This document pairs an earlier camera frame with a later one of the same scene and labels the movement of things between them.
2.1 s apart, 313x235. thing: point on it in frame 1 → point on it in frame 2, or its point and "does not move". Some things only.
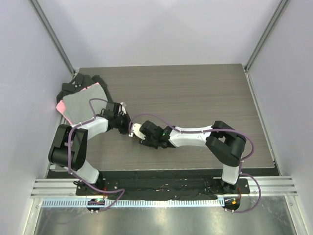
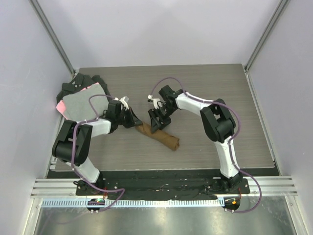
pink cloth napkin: x=60 y=106 does not move
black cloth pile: x=80 y=82 does not move
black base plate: x=167 y=187 does not move
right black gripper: x=147 y=142 → x=163 y=123
